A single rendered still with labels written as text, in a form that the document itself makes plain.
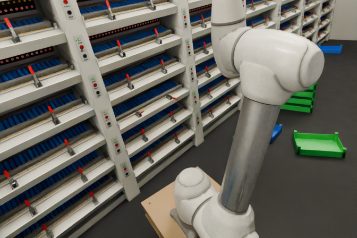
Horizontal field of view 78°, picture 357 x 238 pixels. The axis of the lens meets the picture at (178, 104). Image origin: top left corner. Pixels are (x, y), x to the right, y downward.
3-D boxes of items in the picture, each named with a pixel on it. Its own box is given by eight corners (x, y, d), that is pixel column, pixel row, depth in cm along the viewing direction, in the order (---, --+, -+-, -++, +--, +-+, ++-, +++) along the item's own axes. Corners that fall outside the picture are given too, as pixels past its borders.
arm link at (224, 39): (230, 14, 72) (265, 16, 62) (234, 64, 82) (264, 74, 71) (199, 25, 67) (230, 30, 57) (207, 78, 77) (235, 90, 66)
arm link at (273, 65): (219, 220, 93) (261, 269, 76) (187, 235, 84) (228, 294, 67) (269, 30, 67) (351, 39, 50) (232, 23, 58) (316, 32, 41)
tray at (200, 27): (238, 21, 188) (243, 5, 179) (190, 40, 154) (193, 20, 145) (219, 13, 198) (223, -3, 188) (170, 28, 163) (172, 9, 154)
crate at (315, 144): (335, 140, 171) (337, 132, 168) (344, 158, 155) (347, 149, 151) (292, 137, 181) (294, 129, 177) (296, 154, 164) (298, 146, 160)
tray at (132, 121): (188, 94, 167) (190, 85, 160) (120, 135, 133) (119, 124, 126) (170, 81, 176) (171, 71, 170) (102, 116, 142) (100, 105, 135)
